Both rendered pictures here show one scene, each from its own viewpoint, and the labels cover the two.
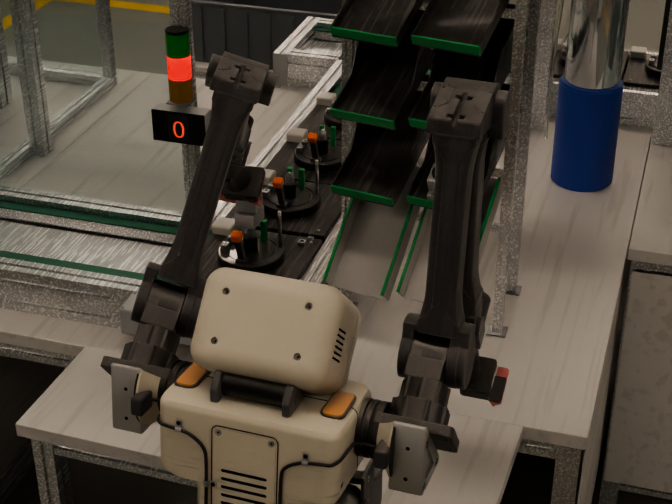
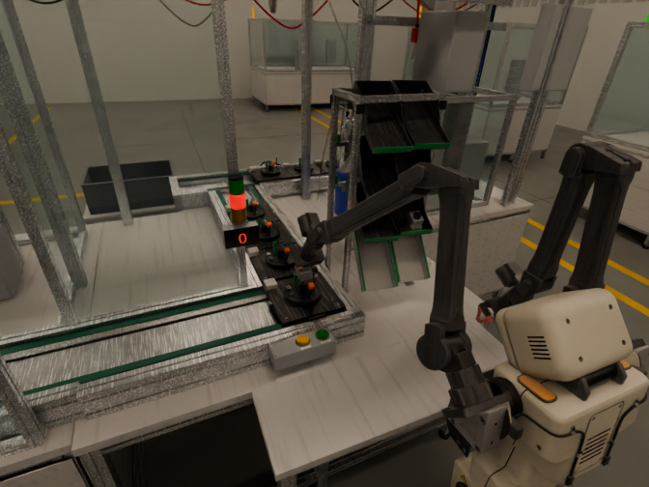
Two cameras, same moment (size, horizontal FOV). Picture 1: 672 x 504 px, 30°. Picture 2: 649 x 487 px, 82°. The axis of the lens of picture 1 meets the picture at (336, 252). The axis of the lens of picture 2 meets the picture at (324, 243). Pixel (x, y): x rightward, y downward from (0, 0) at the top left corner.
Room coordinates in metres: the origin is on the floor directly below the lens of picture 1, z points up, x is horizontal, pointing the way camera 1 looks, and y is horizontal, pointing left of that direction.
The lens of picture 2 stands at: (1.42, 0.87, 1.84)
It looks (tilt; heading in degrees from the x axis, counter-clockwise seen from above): 30 degrees down; 318
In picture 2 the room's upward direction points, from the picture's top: 2 degrees clockwise
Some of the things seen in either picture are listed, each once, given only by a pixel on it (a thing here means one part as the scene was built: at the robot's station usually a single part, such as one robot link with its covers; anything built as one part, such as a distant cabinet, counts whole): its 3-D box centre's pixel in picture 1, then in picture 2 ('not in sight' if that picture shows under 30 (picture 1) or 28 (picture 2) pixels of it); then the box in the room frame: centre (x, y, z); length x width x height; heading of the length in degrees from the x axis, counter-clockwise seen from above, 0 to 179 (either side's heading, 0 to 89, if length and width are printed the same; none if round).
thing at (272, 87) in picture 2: not in sight; (309, 59); (9.91, -6.04, 1.13); 2.86 x 1.56 x 2.25; 71
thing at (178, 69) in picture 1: (179, 66); (237, 199); (2.46, 0.33, 1.34); 0.05 x 0.05 x 0.05
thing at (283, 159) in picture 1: (322, 143); (265, 226); (2.77, 0.03, 1.01); 0.24 x 0.24 x 0.13; 73
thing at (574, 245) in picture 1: (316, 214); (269, 262); (2.72, 0.05, 0.85); 1.50 x 1.41 x 0.03; 73
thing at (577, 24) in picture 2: not in sight; (533, 115); (2.33, -1.63, 1.43); 0.30 x 0.09 x 1.13; 73
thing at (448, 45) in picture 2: not in sight; (442, 100); (2.67, -1.15, 1.50); 0.38 x 0.21 x 0.88; 163
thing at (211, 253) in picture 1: (251, 261); (302, 297); (2.29, 0.18, 0.96); 0.24 x 0.24 x 0.02; 73
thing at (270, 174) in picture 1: (289, 187); (281, 251); (2.53, 0.10, 1.01); 0.24 x 0.24 x 0.13; 73
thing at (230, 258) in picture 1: (251, 253); (302, 292); (2.29, 0.18, 0.98); 0.14 x 0.14 x 0.02
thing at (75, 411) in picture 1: (305, 371); (367, 340); (2.05, 0.06, 0.84); 0.90 x 0.70 x 0.03; 71
